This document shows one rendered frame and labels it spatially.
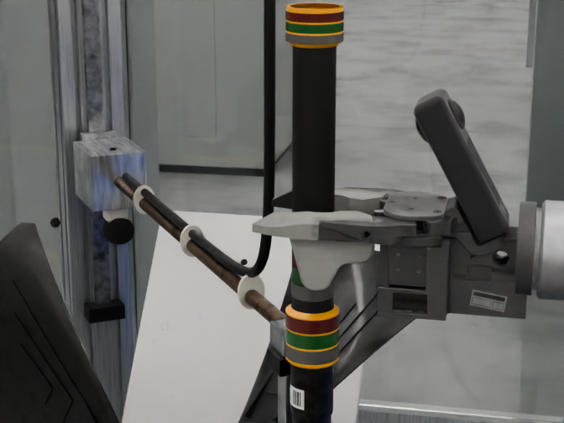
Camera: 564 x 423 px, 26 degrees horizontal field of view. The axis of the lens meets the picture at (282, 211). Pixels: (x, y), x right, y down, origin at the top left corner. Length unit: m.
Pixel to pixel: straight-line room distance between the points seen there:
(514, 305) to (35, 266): 0.46
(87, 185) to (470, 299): 0.69
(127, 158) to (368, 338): 0.53
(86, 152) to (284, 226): 0.63
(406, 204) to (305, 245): 0.08
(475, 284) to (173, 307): 0.55
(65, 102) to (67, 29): 0.09
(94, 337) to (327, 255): 0.80
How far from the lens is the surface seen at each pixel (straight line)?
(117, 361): 1.73
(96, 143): 1.56
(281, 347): 1.01
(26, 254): 1.17
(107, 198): 1.51
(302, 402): 0.99
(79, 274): 1.65
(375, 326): 1.09
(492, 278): 0.94
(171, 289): 1.42
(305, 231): 0.91
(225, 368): 1.37
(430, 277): 0.92
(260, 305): 1.07
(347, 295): 1.13
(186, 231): 1.25
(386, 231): 0.90
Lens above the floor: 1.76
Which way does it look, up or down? 16 degrees down
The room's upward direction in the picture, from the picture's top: straight up
